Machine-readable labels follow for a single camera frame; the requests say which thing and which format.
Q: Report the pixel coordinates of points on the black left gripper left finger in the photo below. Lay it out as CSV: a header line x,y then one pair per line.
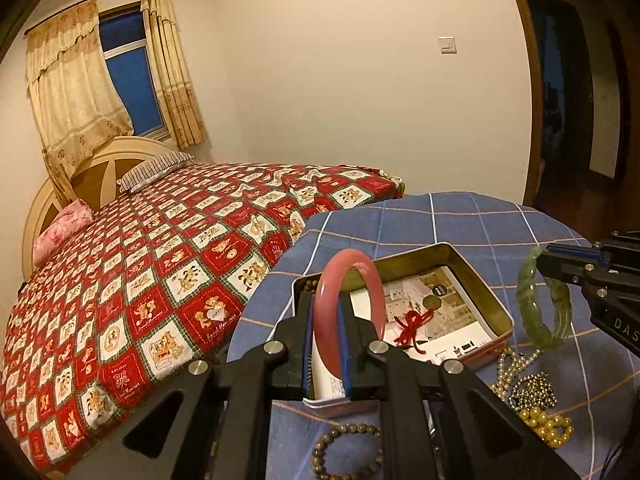
x,y
211,421

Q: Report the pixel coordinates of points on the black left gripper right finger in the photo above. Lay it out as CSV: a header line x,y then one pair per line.
x,y
442,421

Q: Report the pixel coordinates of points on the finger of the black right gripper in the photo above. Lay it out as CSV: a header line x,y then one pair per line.
x,y
577,268
573,251

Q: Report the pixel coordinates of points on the green jade bangle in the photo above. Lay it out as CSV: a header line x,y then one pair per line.
x,y
546,311

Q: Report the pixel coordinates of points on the red knot coin charm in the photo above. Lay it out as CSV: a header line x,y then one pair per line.
x,y
412,321

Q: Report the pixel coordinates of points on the pink jade bangle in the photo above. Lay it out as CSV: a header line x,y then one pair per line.
x,y
341,332

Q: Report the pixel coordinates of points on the brown wooden bead mala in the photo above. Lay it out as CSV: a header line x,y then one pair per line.
x,y
310,286

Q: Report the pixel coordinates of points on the blue plaid tablecloth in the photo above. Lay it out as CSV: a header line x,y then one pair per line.
x,y
595,378

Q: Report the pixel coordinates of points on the printed leaflet in tin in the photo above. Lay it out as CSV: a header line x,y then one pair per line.
x,y
433,318

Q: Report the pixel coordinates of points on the pink metal tin box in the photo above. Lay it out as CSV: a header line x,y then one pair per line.
x,y
326,396

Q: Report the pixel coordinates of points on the red patchwork bedspread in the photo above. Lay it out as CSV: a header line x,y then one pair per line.
x,y
158,279

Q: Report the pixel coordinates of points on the pink floral pillow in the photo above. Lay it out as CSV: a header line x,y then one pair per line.
x,y
68,222

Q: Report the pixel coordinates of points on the striped pillow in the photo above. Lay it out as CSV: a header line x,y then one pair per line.
x,y
153,169

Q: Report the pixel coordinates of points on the cream wooden headboard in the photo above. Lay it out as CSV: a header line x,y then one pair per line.
x,y
95,182

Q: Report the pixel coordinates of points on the beige right curtain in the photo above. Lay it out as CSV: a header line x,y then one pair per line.
x,y
170,76

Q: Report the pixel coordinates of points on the beige curtain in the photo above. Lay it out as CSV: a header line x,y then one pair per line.
x,y
76,106
170,76

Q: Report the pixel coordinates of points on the beige left curtain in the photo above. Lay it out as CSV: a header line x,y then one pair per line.
x,y
76,106

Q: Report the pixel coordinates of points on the window with blue glass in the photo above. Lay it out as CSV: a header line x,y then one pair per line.
x,y
126,55

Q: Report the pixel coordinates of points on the white wall switch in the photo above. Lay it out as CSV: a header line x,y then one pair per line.
x,y
447,45

